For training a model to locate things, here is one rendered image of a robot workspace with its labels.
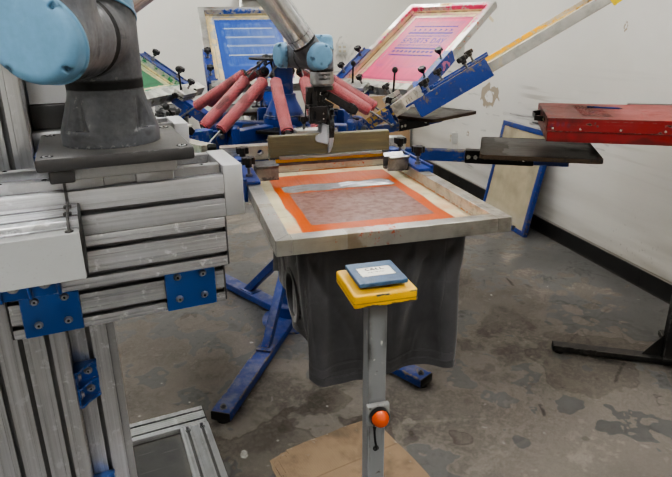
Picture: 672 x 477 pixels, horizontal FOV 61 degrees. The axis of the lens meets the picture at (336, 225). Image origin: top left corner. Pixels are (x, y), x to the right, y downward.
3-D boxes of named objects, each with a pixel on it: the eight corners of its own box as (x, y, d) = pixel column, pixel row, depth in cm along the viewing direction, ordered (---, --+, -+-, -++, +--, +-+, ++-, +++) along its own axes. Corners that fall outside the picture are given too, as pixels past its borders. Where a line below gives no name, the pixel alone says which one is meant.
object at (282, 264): (331, 351, 150) (330, 235, 140) (299, 356, 148) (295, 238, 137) (296, 280, 192) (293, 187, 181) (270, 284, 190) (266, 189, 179)
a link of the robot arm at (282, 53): (286, 42, 163) (320, 41, 169) (270, 41, 172) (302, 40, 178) (287, 70, 166) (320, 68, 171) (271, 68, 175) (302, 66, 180)
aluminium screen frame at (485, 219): (511, 231, 140) (512, 216, 139) (276, 257, 126) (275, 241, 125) (395, 162, 212) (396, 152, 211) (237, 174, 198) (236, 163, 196)
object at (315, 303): (459, 368, 161) (469, 223, 147) (302, 395, 150) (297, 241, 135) (454, 362, 163) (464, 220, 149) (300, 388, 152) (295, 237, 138)
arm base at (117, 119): (62, 153, 84) (50, 84, 81) (62, 136, 97) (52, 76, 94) (166, 144, 90) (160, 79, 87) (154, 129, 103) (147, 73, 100)
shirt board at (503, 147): (585, 158, 254) (588, 140, 251) (601, 181, 217) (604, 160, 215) (299, 146, 286) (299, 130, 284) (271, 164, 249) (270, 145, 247)
